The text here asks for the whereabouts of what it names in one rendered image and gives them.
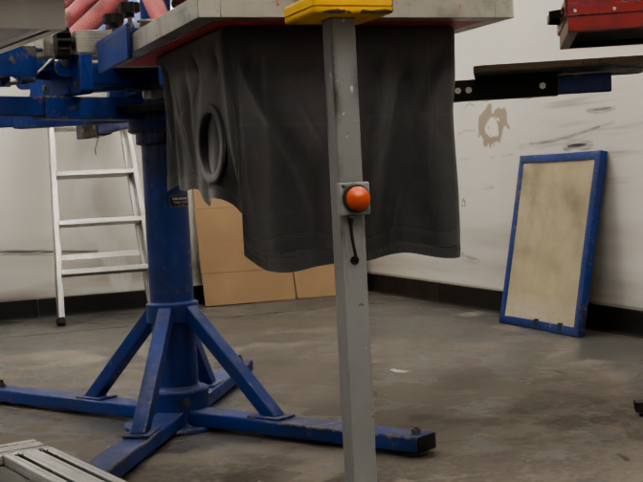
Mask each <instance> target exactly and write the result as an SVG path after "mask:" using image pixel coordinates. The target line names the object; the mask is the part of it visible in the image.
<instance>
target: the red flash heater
mask: <svg viewBox="0 0 643 482"><path fill-rule="evenodd" d="M562 8H564V16H563V17H559V18H560V26H559V27H558V25H557V35H558V36H559V37H560V50H568V49H583V48H598V47H612V46H627V45H642V44H643V0H564V3H563V4H562ZM562 8H561V9H562Z"/></svg>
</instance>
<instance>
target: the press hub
mask: <svg viewBox="0 0 643 482"><path fill-rule="evenodd" d="M114 69H115V73H133V74H143V85H142V86H138V87H130V88H125V92H128V93H143V99H144V103H142V104H128V105H117V113H118V114H144V120H132V121H128V122H127V132H128V133H129V134H131V135H136V145H140V146H141V148H142V164H143V181H144V213H145V229H146V245H147V262H148V279H149V295H150V302H148V303H146V305H145V306H146V322H147V323H151V328H152V334H153V329H154V325H155V320H156V317H157V312H158V309H159V308H171V309H172V314H173V326H172V330H171V335H170V340H169V345H168V349H167V353H166V362H165V367H164V371H163V376H162V380H161V385H160V389H159V394H158V399H157V404H156V408H155V412H154V415H155V414H157V413H177V412H184V413H185V425H184V426H183V427H182V428H181V429H179V430H178V431H177V432H176V433H174V434H173V435H172V436H180V435H191V434H197V433H204V432H209V431H213V430H217V429H220V428H212V427H198V426H191V425H190V424H189V421H188V413H189V412H190V411H193V410H198V409H202V408H205V407H210V397H211V391H210V390H209V386H208V385H207V384H206V383H200V382H199V381H198V364H197V347H196V334H195V333H194V332H193V331H192V330H191V328H190V327H189V326H188V325H187V319H186V308H187V307H189V306H193V305H196V306H197V307H198V308H199V302H198V300H196V299H194V296H193V279H192V262H191V244H190V228H189V211H188V191H183V190H180V186H176V187H174V188H173V189H171V190H170V191H169V192H167V164H166V121H160V118H159V113H161V112H165V111H166V107H165V103H164V102H161V103H159V100H161V99H164V89H162V88H161V87H160V85H159V84H158V83H157V73H158V72H159V71H158V67H150V68H114Z"/></svg>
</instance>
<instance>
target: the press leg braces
mask: <svg viewBox="0 0 643 482"><path fill-rule="evenodd" d="M186 319H187V325H188V326H189V327H190V328H191V330H192V331H193V332H194V333H195V334H196V347H197V364H198V380H199V382H200V383H206V384H207V385H208V386H209V387H216V386H218V385H219V384H220V383H222V382H223V380H216V379H215V377H214V374H213V372H212V369H211V365H210V363H209V360H208V357H207V355H206V352H205V350H204V347H203V344H202V342H203V343H204V344H205V346H206V347H207V348H208V349H209V351H210V352H211V353H212V354H213V356H214V357H215V358H216V359H217V361H218V362H219V363H220V364H221V366H222V367H223V368H224V369H225V371H226V372H227V373H228V374H229V376H230V377H231V378H232V379H233V381H234V382H235V383H236V385H237V386H238V387H239V389H240V390H241V391H242V392H243V394H244V395H245V396H246V397H247V399H248V400H249V401H250V403H251V404H252V405H253V406H254V408H255V409H256V410H257V412H258V413H255V414H251V415H248V416H247V418H253V419H261V420H270V421H281V420H285V419H288V418H291V417H295V414H288V413H284V412H283V411H282V410H281V409H280V407H279V406H278V405H277V403H276V402H275V401H274V400H273V398H272V397H271V396H270V394H269V393H268V392H267V391H266V389H265V388H264V387H263V386H262V384H261V383H260V382H259V381H258V379H257V378H256V377H255V375H254V374H253V373H252V372H251V370H250V369H249V368H248V367H247V365H246V364H245V363H244V362H243V361H242V360H241V359H240V358H239V357H238V355H237V354H236V353H235V352H234V351H233V349H232V348H231V347H230V345H229V344H228V343H227V342H226V341H225V339H224V338H223V337H222V336H221V334H220V333H219V332H218V331H217V330H216V328H215V327H214V326H213V325H212V324H211V322H210V321H209V320H208V319H207V317H206V316H205V315H204V314H203V313H202V311H201V310H200V309H199V308H198V307H197V306H196V305H193V306H189V307H187V308H186ZM172 326H173V314H172V309H171V308H159V309H158V312H157V317H156V320H155V325H154V329H153V334H152V338H151V343H150V346H149V351H148V355H147V360H146V364H145V369H144V376H143V380H142V385H141V389H140V394H139V398H138V402H137V406H136V411H135V415H134V420H133V424H132V428H131V430H129V431H128V432H127V433H125V435H123V436H122V438H149V437H150V436H151V435H152V434H154V433H155V432H156V431H158V430H159V429H160V428H161V427H153V426H152V422H153V417H154V412H155V408H156V404H157V399H158V394H159V389H160V385H161V380H162V376H163V371H164V367H165V362H166V353H167V349H168V345H169V340H170V335H171V330H172ZM151 332H152V328H151V323H147V322H146V309H145V311H144V313H143V314H142V315H141V317H140V318H139V320H138V321H137V322H136V324H135V325H134V327H133V328H132V329H131V331H130V332H129V334H128V335H127V336H126V338H125V339H124V341H123V342H122V344H121V345H120V347H119V348H118V349H117V351H116V352H115V353H114V355H113V356H112V358H111V359H110V360H109V362H108V363H107V365H105V366H104V368H103V369H102V371H101V372H100V374H99V375H98V377H97V378H96V379H95V381H94V382H93V384H92V385H91V386H90V388H89V389H88V391H87V392H86V393H85V394H83V395H79V396H76V398H79V399H86V400H95V401H102V400H106V399H111V398H115V397H117V395H113V394H107V392H108V391H109V389H110V388H111V387H112V385H113V384H114V383H115V381H116V380H117V378H118V377H119V376H120V375H121V373H122V372H123V370H124V369H125V368H126V366H127V365H128V364H129V363H130V361H131V360H132V359H133V357H134V356H135V354H136V353H137V352H138V350H139V349H140V348H141V346H142V345H143V343H144V342H145V340H146V339H147V338H148V336H149V335H150V334H151ZM201 341H202V342H201Z"/></svg>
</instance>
